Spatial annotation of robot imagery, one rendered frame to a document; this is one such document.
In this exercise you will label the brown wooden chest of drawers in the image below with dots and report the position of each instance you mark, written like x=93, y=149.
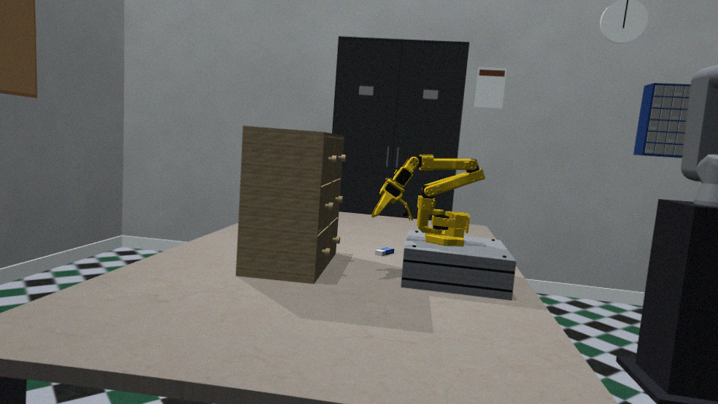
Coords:
x=279, y=203

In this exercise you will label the white and blue eraser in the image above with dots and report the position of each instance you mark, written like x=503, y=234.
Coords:
x=384, y=251

